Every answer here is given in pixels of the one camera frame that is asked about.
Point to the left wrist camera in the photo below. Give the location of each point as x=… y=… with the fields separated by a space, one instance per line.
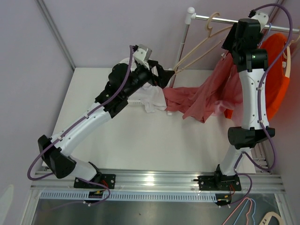
x=142 y=55

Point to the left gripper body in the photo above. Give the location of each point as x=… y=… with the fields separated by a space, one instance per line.
x=143 y=75

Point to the orange t shirt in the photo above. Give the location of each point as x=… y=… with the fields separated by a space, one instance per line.
x=276 y=82

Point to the metal clothes rack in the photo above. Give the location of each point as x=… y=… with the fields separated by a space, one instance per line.
x=191 y=15

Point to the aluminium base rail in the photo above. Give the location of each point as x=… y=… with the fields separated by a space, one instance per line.
x=162 y=181

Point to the spare blue wire hanger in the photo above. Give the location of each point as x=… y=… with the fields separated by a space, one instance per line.
x=251 y=203

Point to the white slotted cable duct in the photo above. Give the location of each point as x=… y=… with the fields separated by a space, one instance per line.
x=130 y=196

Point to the beige plastic hanger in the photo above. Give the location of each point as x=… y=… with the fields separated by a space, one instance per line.
x=210 y=35

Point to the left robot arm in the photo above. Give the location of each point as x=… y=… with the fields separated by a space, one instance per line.
x=122 y=82

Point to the white plastic basket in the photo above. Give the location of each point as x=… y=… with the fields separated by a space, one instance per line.
x=131 y=100

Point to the dark pink t shirt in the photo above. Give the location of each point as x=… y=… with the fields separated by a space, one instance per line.
x=198 y=102

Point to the white t shirt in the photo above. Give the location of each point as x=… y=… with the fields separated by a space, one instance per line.
x=152 y=97

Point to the spare beige hanger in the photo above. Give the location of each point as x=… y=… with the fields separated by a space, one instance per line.
x=268 y=216

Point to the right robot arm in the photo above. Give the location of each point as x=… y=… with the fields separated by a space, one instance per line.
x=251 y=62

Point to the light pink tank top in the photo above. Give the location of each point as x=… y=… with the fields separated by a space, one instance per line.
x=220 y=106

